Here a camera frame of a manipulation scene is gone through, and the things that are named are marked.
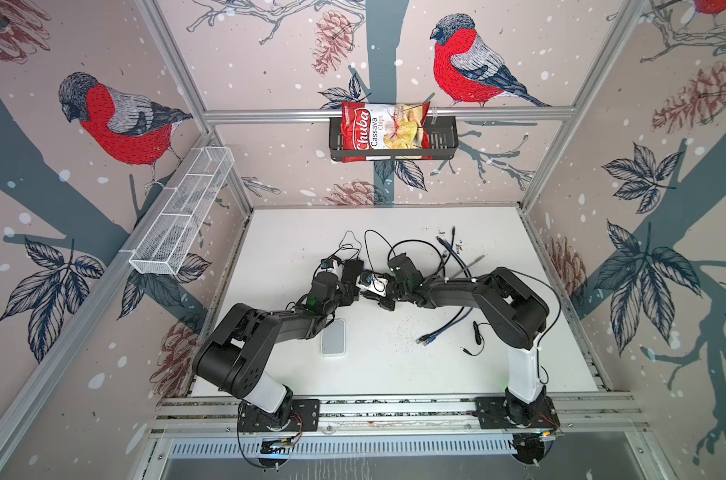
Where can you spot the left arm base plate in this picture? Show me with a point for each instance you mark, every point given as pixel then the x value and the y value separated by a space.
pixel 298 415

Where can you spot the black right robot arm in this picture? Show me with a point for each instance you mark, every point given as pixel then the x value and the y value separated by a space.
pixel 516 314

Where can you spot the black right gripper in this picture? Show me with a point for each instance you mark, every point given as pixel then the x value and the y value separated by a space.
pixel 385 303

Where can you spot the black network switch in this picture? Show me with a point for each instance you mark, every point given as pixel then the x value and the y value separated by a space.
pixel 351 271

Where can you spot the red cassava chips bag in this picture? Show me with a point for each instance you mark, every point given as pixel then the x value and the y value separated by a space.
pixel 373 126

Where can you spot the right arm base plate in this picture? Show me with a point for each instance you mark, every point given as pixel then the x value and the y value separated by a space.
pixel 508 412

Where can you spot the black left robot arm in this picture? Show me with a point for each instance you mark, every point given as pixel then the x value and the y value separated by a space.
pixel 234 356

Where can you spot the white grey flat device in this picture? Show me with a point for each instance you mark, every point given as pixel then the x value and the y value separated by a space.
pixel 333 339

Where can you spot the black wire wall basket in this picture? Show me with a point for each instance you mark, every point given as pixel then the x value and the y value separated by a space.
pixel 436 138

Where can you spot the aluminium front rail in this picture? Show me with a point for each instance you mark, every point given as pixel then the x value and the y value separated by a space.
pixel 351 415

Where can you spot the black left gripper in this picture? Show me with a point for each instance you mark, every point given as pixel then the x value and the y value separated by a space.
pixel 347 293

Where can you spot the white mesh wall shelf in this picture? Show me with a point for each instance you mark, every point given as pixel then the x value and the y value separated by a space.
pixel 170 238

